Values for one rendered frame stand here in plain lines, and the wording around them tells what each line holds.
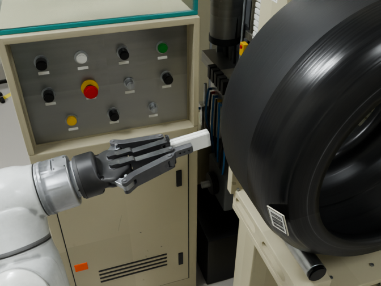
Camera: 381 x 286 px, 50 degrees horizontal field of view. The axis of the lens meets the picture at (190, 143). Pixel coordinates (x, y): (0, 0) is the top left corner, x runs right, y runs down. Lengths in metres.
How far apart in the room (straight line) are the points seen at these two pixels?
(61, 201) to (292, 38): 0.47
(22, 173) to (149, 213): 0.92
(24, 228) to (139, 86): 0.73
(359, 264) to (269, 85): 0.59
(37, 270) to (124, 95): 0.75
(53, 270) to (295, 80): 0.49
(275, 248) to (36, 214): 0.59
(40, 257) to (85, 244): 0.91
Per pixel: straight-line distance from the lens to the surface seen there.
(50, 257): 0.71
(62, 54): 1.23
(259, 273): 1.58
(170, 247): 1.73
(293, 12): 0.80
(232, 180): 1.15
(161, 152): 0.69
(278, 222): 0.78
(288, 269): 1.01
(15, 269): 0.68
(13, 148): 3.06
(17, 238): 0.69
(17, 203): 0.68
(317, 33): 0.73
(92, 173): 0.67
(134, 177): 0.66
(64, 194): 0.68
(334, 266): 1.13
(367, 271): 1.15
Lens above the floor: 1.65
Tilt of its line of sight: 35 degrees down
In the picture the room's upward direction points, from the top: straight up
